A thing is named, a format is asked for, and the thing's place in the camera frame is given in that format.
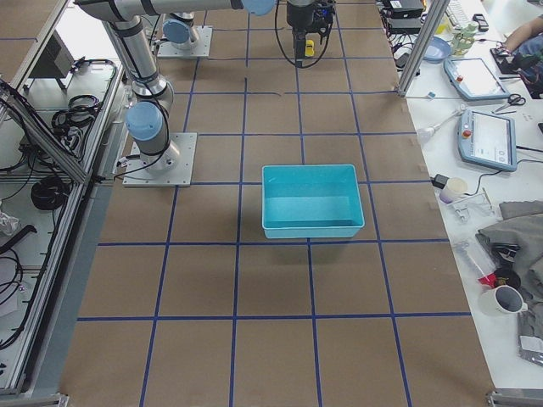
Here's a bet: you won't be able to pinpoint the blue plate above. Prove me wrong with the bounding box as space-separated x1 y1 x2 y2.
423 36 451 64

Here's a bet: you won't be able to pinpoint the lower teach pendant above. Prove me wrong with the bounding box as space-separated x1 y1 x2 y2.
456 109 518 172

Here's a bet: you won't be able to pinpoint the green tape rolls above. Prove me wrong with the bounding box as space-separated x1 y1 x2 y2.
451 22 479 57

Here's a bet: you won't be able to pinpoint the yellow toy beetle car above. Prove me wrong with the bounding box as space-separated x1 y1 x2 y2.
305 39 315 59

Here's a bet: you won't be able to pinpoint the aluminium frame post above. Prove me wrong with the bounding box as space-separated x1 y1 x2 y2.
397 0 450 97

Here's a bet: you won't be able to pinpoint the person forearm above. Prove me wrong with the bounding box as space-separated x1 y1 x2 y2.
503 17 543 52

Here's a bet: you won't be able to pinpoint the upper teach pendant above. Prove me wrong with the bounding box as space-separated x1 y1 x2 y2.
443 58 510 101

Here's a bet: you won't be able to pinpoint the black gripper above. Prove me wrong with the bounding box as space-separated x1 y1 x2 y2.
287 0 335 59

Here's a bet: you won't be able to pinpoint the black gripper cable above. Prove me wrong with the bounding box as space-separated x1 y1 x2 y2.
274 0 336 69

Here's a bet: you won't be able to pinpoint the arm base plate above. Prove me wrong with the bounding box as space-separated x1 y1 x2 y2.
157 24 213 59
122 132 198 187

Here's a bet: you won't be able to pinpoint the black scissors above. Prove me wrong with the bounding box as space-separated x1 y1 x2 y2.
492 93 526 114

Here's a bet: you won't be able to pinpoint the light blue plastic bin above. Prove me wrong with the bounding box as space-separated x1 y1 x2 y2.
261 164 366 239

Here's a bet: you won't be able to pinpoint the white mug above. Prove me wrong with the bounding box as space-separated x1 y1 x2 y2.
479 285 528 316

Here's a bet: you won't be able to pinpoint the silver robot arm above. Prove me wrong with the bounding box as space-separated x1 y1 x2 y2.
75 1 274 181
154 1 336 68

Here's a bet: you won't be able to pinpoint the grey cloth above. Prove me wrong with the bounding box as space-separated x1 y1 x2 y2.
476 200 542 307

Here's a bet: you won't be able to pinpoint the teach pendant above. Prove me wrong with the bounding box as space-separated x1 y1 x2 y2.
443 58 510 101
456 109 518 172

